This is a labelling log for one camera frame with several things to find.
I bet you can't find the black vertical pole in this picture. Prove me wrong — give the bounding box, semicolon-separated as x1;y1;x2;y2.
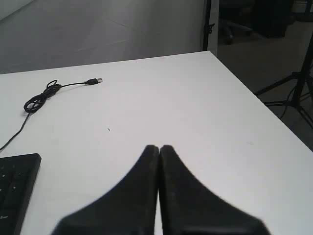
202;0;215;51

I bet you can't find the black acer keyboard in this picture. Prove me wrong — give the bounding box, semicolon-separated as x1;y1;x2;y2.
0;153;41;235

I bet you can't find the black tripod stand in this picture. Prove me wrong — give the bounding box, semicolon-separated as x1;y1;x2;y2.
254;39;313;128

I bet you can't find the black USB cable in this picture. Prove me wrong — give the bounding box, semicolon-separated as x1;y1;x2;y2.
0;77;103;150

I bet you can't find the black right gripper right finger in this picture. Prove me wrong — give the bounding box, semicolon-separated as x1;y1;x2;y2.
159;145;269;235

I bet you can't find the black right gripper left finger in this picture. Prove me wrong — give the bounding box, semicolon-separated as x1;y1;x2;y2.
52;145;159;235

